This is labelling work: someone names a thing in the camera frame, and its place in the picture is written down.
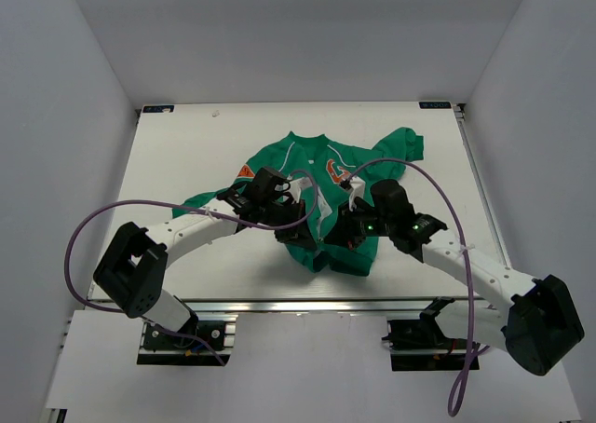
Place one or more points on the green zip jacket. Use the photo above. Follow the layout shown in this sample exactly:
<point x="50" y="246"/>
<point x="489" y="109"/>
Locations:
<point x="330" y="163"/>

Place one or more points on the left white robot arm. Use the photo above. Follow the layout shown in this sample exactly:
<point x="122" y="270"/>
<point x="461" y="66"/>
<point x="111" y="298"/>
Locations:
<point x="133" y="267"/>

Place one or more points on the right blue table label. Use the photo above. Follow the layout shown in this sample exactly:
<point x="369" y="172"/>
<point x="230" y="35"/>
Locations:
<point x="434" y="105"/>

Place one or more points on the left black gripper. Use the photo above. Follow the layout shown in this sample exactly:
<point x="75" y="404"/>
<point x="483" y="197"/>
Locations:
<point x="299" y="237"/>

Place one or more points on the blue table label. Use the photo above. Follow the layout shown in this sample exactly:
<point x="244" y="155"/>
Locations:
<point x="434" y="105"/>
<point x="158" y="109"/>

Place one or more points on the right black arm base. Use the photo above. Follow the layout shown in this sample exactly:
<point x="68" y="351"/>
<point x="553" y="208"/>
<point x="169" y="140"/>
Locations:
<point x="419" y="345"/>

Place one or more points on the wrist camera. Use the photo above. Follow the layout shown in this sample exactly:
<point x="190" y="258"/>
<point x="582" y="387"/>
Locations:
<point x="267" y="188"/>
<point x="355" y="188"/>

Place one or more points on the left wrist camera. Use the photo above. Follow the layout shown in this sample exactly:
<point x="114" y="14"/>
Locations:
<point x="267" y="188"/>

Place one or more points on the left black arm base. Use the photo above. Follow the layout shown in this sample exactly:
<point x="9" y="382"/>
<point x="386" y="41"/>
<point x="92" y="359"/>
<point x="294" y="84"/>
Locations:
<point x="159" y="349"/>

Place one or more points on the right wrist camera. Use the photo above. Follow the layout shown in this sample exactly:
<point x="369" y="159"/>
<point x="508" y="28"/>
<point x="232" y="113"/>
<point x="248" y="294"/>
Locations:
<point x="355" y="188"/>

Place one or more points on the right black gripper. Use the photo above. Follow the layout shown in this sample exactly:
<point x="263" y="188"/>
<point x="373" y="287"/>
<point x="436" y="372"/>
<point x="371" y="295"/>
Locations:
<point x="345" y="232"/>

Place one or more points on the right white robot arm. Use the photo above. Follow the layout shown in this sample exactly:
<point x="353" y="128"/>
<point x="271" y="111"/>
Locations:
<point x="533" y="320"/>

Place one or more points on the left blue table label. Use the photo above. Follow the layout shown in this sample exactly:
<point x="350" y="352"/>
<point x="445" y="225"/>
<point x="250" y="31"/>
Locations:
<point x="158" y="109"/>

